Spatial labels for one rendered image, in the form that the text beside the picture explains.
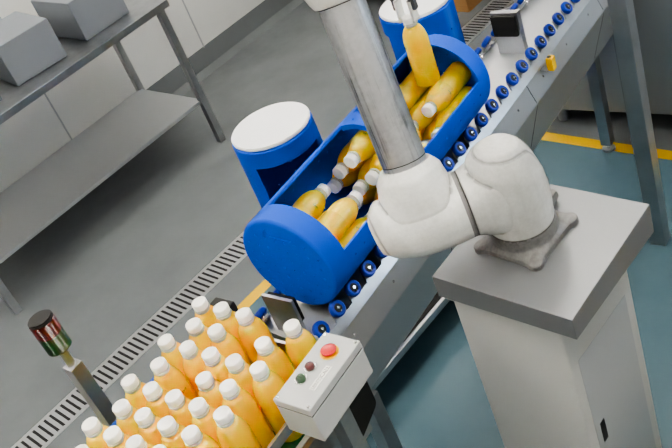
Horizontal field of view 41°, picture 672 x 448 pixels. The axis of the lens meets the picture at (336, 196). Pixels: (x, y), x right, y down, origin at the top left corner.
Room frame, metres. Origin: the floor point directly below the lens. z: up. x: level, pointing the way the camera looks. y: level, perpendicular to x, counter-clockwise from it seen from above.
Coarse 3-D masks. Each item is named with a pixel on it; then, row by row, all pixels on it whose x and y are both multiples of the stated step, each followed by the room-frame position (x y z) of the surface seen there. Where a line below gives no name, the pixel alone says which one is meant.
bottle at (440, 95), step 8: (456, 64) 2.36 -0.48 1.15; (464, 64) 2.36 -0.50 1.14; (448, 72) 2.34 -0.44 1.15; (456, 72) 2.33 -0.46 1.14; (464, 72) 2.34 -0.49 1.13; (440, 80) 2.31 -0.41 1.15; (448, 80) 2.30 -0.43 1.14; (456, 80) 2.31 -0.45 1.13; (464, 80) 2.32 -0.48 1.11; (432, 88) 2.29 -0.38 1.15; (440, 88) 2.27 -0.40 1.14; (448, 88) 2.28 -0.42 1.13; (456, 88) 2.29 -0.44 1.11; (432, 96) 2.26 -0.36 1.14; (440, 96) 2.25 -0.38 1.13; (448, 96) 2.26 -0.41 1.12; (424, 104) 2.26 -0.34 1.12; (432, 104) 2.24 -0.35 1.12; (440, 104) 2.24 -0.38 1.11; (448, 104) 2.26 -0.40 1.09
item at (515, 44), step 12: (492, 12) 2.73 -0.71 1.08; (504, 12) 2.69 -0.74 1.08; (516, 12) 2.66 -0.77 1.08; (492, 24) 2.71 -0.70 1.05; (504, 24) 2.68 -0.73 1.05; (516, 24) 2.66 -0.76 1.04; (504, 36) 2.69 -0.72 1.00; (516, 36) 2.66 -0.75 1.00; (504, 48) 2.71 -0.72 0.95; (516, 48) 2.68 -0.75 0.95
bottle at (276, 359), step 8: (272, 344) 1.57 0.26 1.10; (272, 352) 1.55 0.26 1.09; (280, 352) 1.56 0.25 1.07; (264, 360) 1.54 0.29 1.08; (272, 360) 1.54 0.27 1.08; (280, 360) 1.54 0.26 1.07; (288, 360) 1.55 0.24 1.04; (272, 368) 1.53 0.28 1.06; (280, 368) 1.53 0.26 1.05; (288, 368) 1.54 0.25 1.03; (280, 376) 1.53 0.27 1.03; (288, 376) 1.53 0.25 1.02
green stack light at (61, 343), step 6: (60, 336) 1.76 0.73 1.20; (66, 336) 1.77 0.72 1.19; (42, 342) 1.76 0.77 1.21; (48, 342) 1.75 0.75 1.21; (54, 342) 1.75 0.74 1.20; (60, 342) 1.76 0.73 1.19; (66, 342) 1.76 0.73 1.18; (48, 348) 1.75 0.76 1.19; (54, 348) 1.75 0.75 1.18; (60, 348) 1.75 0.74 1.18; (66, 348) 1.76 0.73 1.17; (48, 354) 1.76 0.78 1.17; (54, 354) 1.75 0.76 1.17; (60, 354) 1.75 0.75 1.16
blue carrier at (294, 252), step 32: (448, 64) 2.41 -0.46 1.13; (480, 64) 2.32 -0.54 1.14; (480, 96) 2.28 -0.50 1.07; (352, 128) 2.12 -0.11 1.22; (448, 128) 2.14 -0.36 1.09; (320, 160) 2.17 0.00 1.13; (288, 192) 2.06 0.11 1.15; (256, 224) 1.86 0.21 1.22; (288, 224) 1.80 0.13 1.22; (320, 224) 1.80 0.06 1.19; (256, 256) 1.91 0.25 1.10; (288, 256) 1.82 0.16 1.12; (320, 256) 1.74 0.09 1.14; (352, 256) 1.78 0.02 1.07; (288, 288) 1.86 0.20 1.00; (320, 288) 1.77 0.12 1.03
